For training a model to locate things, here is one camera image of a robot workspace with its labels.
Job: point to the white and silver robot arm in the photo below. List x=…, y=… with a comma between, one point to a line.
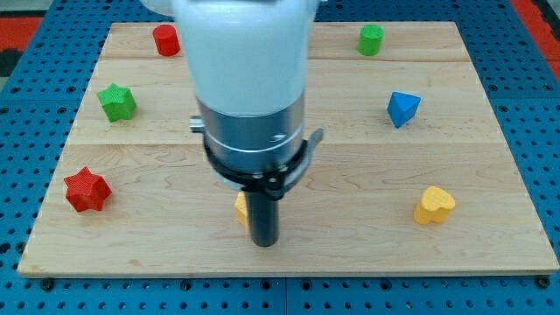
x=248, y=65

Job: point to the light wooden board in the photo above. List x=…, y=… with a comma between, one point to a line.
x=351, y=215

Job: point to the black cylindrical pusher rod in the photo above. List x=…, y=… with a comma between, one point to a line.
x=263, y=219

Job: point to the yellow block behind rod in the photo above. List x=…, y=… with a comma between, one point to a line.
x=240, y=206

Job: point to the blue triangular block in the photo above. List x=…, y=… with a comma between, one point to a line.
x=402, y=107

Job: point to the green cylinder block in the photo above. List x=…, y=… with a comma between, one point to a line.
x=370, y=40

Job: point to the yellow heart block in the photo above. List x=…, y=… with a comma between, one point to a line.
x=434, y=206

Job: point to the red cylinder block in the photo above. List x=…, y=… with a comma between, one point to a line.
x=166, y=40

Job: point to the green star block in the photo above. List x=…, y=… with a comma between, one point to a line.
x=117, y=102

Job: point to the red star block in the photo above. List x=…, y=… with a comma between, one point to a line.
x=86, y=190

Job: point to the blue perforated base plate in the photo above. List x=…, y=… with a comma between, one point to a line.
x=48, y=54

